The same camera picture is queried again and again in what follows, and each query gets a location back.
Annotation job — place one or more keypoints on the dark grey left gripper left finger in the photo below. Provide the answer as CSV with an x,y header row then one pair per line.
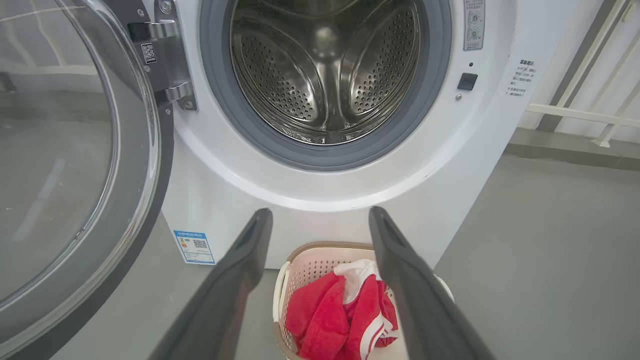
x,y
225,300

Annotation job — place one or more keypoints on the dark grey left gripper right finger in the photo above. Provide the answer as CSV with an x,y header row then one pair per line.
x,y
430,310

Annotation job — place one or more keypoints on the red and white garment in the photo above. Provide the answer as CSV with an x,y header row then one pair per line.
x,y
325,320

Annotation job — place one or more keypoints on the glass washing machine door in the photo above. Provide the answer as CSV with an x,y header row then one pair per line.
x,y
75,150

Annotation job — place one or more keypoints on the cream perforated laundry basket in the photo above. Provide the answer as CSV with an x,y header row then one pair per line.
x,y
310,267

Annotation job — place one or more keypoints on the white front-load washing machine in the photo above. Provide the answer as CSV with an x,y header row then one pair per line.
x,y
310,200

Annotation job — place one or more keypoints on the black door latch socket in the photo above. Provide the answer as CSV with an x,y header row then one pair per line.
x,y
467,81

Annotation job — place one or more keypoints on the stainless steel washing machine drum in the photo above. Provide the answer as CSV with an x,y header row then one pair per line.
x,y
325,75

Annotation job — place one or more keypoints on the metal door hinge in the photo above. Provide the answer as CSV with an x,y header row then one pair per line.
x,y
170,55

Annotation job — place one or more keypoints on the blue energy label sticker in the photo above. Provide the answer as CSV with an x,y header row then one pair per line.
x,y
195,247

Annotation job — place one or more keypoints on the white metal railing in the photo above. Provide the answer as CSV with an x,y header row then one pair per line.
x,y
580,114

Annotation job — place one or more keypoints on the grey warning label sticker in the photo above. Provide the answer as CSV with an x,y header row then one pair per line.
x,y
474,25

